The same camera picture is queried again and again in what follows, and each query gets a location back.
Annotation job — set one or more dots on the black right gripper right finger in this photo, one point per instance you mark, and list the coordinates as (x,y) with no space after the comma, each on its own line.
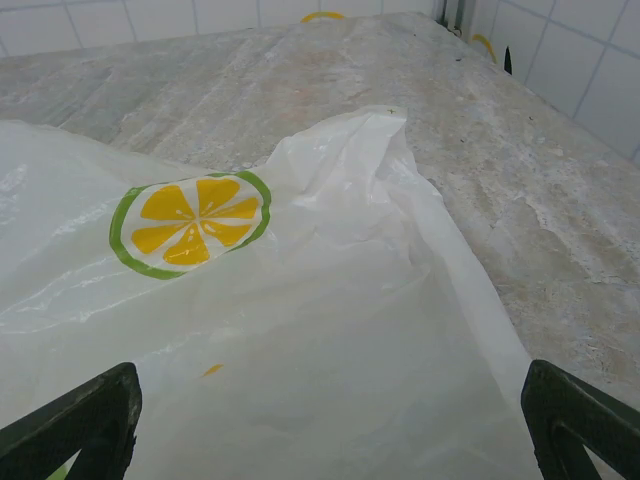
(565,395)

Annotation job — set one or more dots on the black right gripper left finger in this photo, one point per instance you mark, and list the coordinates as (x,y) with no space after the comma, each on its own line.
(100,400)

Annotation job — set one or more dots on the white plastic bag citrus print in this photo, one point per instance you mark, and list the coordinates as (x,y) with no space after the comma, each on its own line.
(300,300)

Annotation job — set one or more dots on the aluminium frame post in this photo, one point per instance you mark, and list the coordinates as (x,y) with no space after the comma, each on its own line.
(452,12)

